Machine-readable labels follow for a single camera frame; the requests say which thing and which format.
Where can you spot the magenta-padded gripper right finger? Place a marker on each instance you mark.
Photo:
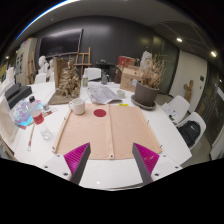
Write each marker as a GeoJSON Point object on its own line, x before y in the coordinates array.
{"type": "Point", "coordinates": [146, 158]}

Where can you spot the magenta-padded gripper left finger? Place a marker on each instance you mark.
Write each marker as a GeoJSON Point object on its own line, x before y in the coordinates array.
{"type": "Point", "coordinates": [76, 156]}

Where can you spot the clear bottle with red label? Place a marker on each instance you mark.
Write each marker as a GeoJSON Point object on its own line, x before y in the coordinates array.
{"type": "Point", "coordinates": [39, 118]}

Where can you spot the beige canvas mat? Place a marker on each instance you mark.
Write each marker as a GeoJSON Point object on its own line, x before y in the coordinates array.
{"type": "Point", "coordinates": [126, 130]}

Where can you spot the flat round red coaster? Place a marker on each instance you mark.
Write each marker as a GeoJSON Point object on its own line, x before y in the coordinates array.
{"type": "Point", "coordinates": [100, 113]}

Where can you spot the black backpack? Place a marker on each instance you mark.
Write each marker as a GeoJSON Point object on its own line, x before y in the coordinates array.
{"type": "Point", "coordinates": [189, 133]}

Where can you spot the white ceramic mug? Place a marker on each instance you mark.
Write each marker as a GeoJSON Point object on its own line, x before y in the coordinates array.
{"type": "Point", "coordinates": [78, 106]}

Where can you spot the long thin paint brush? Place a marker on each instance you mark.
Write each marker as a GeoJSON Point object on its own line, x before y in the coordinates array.
{"type": "Point", "coordinates": [31, 135]}

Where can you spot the grey plant saucer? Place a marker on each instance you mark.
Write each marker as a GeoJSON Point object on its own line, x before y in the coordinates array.
{"type": "Point", "coordinates": [141, 105]}

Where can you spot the small white grey-lidded jar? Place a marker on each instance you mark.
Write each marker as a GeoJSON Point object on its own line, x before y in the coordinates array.
{"type": "Point", "coordinates": [46, 107]}

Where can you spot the yellow tag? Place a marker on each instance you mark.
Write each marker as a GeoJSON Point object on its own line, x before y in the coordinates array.
{"type": "Point", "coordinates": [123, 105]}

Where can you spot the dried plant in grey pot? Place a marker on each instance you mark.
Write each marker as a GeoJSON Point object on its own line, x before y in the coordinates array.
{"type": "Point", "coordinates": [146, 95]}

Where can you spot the white chair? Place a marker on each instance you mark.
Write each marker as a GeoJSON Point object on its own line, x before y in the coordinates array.
{"type": "Point", "coordinates": [200, 120]}
{"type": "Point", "coordinates": [40, 78]}
{"type": "Point", "coordinates": [181, 104]}
{"type": "Point", "coordinates": [93, 74]}

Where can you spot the folded newspaper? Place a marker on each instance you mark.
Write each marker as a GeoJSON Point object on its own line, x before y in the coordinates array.
{"type": "Point", "coordinates": [101, 94]}

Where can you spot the iridescent colourful sheet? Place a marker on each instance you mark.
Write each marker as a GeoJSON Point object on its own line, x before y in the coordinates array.
{"type": "Point", "coordinates": [23, 115]}

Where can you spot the golden sculpture on brown base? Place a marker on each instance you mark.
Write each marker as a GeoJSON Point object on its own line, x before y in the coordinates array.
{"type": "Point", "coordinates": [68, 83]}

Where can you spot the white spray bottle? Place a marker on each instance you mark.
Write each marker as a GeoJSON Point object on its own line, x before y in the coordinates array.
{"type": "Point", "coordinates": [85, 80]}

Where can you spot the wooden figure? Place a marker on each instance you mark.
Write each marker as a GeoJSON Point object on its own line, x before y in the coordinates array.
{"type": "Point", "coordinates": [188, 90]}

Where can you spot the brown cardboard box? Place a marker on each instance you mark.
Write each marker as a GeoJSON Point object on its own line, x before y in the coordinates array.
{"type": "Point", "coordinates": [128, 78]}

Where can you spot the black flat box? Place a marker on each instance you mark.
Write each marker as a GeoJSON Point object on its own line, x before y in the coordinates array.
{"type": "Point", "coordinates": [18, 95]}

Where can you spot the wooden easel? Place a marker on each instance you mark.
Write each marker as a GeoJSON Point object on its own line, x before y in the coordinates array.
{"type": "Point", "coordinates": [88, 61]}

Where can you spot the red box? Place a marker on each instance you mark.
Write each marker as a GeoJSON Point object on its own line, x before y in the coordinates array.
{"type": "Point", "coordinates": [126, 61]}

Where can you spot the white plaster bust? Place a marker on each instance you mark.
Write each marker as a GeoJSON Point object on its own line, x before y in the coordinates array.
{"type": "Point", "coordinates": [42, 63]}

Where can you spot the white cabinet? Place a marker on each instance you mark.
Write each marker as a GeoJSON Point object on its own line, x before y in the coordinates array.
{"type": "Point", "coordinates": [25, 60]}

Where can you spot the ceiling light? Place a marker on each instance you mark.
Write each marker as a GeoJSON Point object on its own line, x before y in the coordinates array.
{"type": "Point", "coordinates": [179, 39]}
{"type": "Point", "coordinates": [213, 53]}

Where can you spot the black wall screen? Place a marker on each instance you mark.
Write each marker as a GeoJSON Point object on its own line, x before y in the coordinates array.
{"type": "Point", "coordinates": [60, 42]}

